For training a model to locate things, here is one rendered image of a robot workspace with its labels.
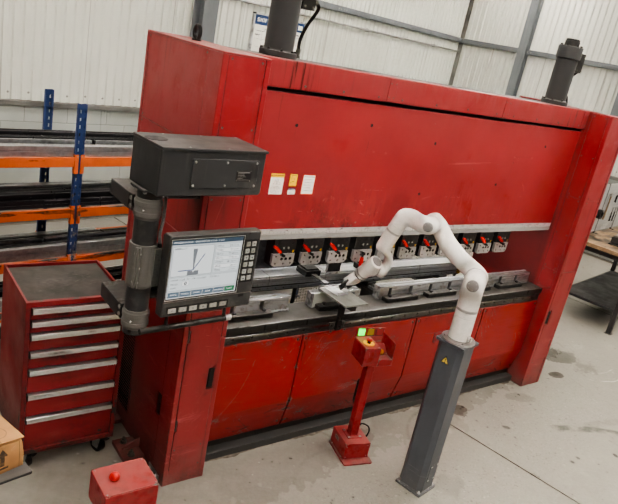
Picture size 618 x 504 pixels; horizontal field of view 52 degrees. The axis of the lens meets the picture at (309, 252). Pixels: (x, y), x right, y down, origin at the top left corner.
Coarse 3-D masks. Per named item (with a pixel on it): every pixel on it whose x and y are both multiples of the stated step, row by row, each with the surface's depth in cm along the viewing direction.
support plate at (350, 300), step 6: (324, 288) 393; (330, 294) 385; (348, 294) 391; (336, 300) 379; (342, 300) 380; (348, 300) 382; (354, 300) 384; (360, 300) 386; (348, 306) 374; (354, 306) 377
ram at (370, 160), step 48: (288, 96) 325; (288, 144) 336; (336, 144) 355; (384, 144) 375; (432, 144) 399; (480, 144) 426; (528, 144) 456; (576, 144) 491; (336, 192) 368; (384, 192) 390; (432, 192) 416; (480, 192) 445; (528, 192) 478
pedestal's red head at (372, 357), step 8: (360, 328) 388; (368, 328) 390; (376, 328) 392; (384, 328) 394; (360, 336) 390; (368, 336) 392; (384, 336) 395; (360, 344) 382; (376, 344) 384; (384, 344) 394; (392, 344) 386; (352, 352) 391; (360, 352) 381; (368, 352) 377; (376, 352) 379; (384, 352) 391; (392, 352) 385; (360, 360) 381; (368, 360) 379; (376, 360) 381; (384, 360) 384
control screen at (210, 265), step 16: (192, 240) 257; (208, 240) 262; (224, 240) 267; (240, 240) 273; (176, 256) 255; (192, 256) 260; (208, 256) 265; (224, 256) 271; (176, 272) 258; (192, 272) 263; (208, 272) 268; (224, 272) 274; (176, 288) 260; (192, 288) 266; (208, 288) 271; (224, 288) 277
